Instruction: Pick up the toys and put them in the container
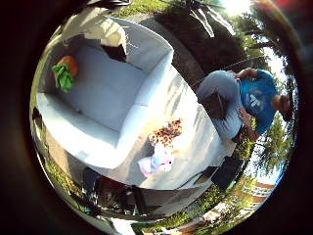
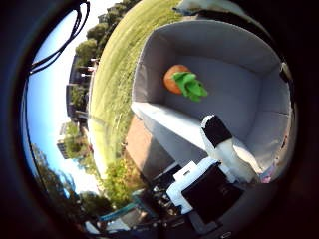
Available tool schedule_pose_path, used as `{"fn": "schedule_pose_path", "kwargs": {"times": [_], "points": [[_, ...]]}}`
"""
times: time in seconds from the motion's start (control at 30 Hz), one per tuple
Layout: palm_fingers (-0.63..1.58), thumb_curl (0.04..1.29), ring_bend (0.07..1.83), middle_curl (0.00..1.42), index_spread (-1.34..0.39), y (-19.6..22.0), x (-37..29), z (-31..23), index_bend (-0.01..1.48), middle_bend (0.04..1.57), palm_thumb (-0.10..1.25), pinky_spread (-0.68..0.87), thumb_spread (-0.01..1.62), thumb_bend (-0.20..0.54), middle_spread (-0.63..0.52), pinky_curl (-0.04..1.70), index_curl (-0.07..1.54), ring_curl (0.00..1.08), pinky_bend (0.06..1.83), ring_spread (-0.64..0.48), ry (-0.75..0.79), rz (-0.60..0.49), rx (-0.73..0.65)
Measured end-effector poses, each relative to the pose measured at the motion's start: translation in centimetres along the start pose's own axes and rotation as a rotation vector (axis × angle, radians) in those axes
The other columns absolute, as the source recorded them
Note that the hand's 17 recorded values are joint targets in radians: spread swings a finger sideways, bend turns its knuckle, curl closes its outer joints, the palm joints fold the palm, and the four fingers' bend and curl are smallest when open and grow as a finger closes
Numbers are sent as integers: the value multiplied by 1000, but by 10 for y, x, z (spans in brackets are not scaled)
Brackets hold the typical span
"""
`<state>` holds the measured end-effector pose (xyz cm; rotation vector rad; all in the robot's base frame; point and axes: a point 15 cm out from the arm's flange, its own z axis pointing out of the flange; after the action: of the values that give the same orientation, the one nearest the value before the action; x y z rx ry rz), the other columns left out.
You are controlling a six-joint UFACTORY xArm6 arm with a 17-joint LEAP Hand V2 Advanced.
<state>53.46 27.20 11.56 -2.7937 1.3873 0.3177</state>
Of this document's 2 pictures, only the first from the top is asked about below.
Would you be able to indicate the orange carrot plush green leaves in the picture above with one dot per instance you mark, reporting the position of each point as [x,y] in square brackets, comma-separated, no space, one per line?
[67,70]

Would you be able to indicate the spotted leopard plush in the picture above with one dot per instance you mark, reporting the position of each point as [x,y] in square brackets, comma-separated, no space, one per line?
[166,132]

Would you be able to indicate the pink blue unicorn plush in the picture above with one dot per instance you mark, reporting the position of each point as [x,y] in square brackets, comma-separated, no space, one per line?
[156,161]

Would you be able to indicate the white rectangular plastic container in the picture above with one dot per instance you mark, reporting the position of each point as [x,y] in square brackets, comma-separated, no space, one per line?
[104,94]

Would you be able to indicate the person in blue shirt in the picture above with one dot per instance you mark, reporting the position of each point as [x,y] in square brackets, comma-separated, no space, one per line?
[247,101]

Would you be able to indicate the small tan black device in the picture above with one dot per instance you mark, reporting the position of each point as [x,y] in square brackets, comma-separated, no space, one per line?
[208,172]

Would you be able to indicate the black square box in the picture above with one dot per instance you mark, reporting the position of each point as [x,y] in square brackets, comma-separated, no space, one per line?
[228,171]

